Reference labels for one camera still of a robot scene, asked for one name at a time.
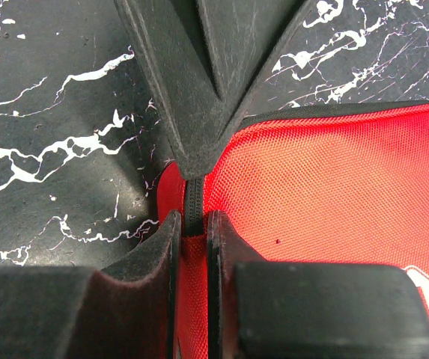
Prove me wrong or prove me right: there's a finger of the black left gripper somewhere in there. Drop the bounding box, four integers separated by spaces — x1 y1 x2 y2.
115 0 313 179

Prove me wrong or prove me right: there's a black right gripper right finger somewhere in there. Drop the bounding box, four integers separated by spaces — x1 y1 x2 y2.
207 210 429 358

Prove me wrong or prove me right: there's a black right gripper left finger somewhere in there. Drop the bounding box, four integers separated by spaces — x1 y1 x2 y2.
0 211 182 358

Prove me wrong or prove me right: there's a red black medicine case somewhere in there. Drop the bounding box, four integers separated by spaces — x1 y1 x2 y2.
157 102 429 358

